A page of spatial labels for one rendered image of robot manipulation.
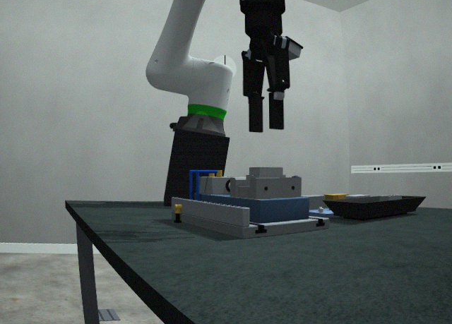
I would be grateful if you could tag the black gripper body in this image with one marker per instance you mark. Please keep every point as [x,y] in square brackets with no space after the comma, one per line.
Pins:
[263,23]

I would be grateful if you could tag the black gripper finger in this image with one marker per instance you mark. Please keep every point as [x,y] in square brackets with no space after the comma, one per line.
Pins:
[278,69]
[253,74]

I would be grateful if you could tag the yellow block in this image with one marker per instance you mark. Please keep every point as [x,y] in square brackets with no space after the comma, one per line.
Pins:
[337,196]

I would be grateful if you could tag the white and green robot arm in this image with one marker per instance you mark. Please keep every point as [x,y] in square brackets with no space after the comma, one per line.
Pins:
[206,83]

